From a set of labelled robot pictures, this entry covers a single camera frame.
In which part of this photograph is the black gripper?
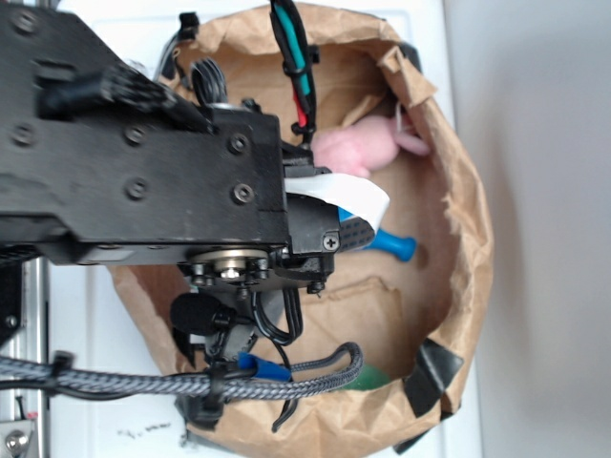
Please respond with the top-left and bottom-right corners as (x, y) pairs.
(178, 142), (339, 294)

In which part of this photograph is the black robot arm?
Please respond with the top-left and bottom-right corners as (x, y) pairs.
(1, 4), (339, 292)

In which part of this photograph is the blue plastic bottle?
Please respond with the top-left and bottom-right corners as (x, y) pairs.
(338, 207), (417, 262)

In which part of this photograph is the pink plush bunny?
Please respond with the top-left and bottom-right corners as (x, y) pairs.
(311, 115), (431, 178)

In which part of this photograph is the brown paper bag bin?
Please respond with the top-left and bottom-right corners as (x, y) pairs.
(108, 2), (495, 458)

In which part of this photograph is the green knitted ball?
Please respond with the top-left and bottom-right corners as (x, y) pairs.
(340, 364), (391, 391)

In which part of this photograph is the white flat ribbon cable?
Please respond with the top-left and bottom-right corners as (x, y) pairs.
(284, 172), (390, 227)

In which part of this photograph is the gray braided cable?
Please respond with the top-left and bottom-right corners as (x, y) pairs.
(0, 342), (365, 403)

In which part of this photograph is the red green wire bundle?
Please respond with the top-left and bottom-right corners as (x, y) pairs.
(268, 0), (320, 147)

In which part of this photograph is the aluminium frame rail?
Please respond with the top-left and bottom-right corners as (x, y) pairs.
(1, 258), (51, 457)

